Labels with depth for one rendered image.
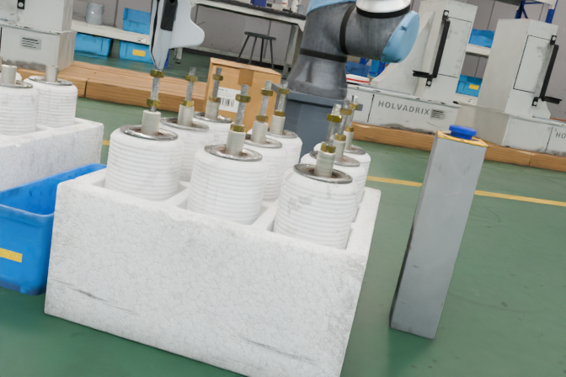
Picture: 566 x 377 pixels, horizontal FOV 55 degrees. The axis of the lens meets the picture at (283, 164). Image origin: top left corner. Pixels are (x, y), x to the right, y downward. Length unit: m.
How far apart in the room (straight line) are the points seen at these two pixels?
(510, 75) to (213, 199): 2.88
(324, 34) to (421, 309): 0.67
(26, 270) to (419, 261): 0.56
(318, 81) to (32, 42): 1.72
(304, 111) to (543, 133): 2.41
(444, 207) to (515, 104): 2.61
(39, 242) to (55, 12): 2.05
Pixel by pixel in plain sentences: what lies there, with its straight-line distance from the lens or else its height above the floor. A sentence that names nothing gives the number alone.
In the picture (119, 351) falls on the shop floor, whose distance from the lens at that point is 0.73.
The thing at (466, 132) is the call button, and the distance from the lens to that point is 0.84.
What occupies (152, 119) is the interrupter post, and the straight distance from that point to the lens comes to 0.73.
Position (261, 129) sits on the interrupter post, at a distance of 0.80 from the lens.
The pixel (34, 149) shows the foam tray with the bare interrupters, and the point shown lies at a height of 0.16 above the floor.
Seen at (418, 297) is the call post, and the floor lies 0.06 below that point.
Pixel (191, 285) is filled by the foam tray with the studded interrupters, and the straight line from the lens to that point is 0.68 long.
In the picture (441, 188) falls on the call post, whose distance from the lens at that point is 0.84.
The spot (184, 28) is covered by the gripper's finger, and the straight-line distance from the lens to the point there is 0.71.
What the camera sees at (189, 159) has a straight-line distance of 0.81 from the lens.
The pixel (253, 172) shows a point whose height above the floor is 0.24.
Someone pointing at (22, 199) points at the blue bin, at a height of 0.10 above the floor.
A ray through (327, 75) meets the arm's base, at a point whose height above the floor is 0.35.
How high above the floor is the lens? 0.40
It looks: 12 degrees down
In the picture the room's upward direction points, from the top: 11 degrees clockwise
